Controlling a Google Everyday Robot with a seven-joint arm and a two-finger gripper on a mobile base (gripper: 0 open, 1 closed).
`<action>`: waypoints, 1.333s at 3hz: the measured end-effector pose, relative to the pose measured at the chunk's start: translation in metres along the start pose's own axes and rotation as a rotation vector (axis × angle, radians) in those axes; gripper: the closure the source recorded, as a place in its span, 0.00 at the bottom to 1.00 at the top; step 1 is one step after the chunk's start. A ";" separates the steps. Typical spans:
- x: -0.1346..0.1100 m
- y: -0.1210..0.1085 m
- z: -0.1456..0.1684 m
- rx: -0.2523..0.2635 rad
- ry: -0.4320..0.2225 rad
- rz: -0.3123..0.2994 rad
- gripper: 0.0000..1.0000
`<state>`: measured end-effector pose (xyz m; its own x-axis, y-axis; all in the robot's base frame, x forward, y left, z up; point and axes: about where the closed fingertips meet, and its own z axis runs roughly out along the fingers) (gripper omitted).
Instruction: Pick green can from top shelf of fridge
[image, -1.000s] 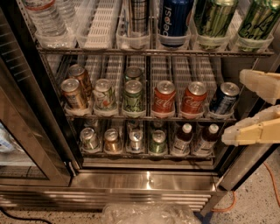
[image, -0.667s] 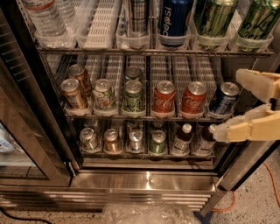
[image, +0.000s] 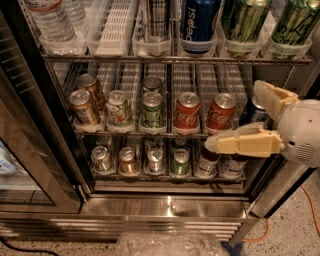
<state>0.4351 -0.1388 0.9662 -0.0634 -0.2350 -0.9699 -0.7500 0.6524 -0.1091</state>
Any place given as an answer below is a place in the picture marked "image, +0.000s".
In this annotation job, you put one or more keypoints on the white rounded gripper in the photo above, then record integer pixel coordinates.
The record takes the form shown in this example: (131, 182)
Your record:
(301, 131)

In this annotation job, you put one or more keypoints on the dark blue can middle shelf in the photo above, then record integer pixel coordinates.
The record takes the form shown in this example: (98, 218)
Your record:
(254, 111)

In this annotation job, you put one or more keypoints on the red Coca-Cola can right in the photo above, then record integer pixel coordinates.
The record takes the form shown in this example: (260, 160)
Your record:
(221, 109)

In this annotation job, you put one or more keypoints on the red coca-cola can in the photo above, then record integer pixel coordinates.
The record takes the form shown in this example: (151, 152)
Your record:
(221, 109)
(187, 110)

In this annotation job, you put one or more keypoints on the steel fridge door right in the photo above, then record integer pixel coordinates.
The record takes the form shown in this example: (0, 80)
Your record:
(286, 181)

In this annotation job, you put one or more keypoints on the red Coca-Cola can left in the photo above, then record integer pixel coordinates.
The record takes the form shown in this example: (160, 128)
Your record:
(187, 110)

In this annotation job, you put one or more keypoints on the green can top shelf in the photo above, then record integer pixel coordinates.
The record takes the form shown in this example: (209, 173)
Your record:
(242, 20)

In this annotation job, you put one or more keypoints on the green can middle shelf front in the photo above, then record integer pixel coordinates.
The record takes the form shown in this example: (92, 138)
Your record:
(152, 110)

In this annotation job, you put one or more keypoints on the green can middle shelf rear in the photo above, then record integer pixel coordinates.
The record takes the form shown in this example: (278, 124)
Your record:
(152, 84)

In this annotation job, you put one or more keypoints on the blue Pepsi can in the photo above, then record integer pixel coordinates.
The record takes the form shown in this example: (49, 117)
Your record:
(197, 26)

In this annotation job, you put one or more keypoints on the gold can bottom shelf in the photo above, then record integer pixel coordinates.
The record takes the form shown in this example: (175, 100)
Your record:
(128, 161)

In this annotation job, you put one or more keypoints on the white green soda can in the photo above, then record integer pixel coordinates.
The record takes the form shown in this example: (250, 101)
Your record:
(119, 108)

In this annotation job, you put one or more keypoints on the stainless steel fridge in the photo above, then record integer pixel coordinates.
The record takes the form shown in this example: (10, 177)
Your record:
(114, 204)

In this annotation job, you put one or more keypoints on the silver green can bottom shelf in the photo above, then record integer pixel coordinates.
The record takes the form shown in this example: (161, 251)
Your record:
(101, 158)

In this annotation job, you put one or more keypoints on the gold can front left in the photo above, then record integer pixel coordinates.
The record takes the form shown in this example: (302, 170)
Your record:
(84, 108)

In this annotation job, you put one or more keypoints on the gold can rear left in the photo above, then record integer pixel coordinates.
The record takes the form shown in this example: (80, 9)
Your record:
(93, 86)

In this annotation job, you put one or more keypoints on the glass fridge door left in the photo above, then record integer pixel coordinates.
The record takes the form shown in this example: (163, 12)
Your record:
(35, 131)

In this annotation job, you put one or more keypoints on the brown bottle right white cap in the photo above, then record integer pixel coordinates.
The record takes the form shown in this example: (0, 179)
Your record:
(233, 166)

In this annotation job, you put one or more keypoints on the brown bottle white cap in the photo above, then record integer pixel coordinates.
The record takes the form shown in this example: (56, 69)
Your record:
(207, 166)
(233, 166)

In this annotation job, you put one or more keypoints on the brown bottle left white cap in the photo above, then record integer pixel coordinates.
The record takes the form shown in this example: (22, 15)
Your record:
(207, 166)

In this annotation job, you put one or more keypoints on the clear plastic bag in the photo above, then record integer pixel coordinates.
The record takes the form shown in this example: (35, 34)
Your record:
(174, 244)

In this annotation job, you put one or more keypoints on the clear water bottle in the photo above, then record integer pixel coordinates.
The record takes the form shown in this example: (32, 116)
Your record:
(58, 35)

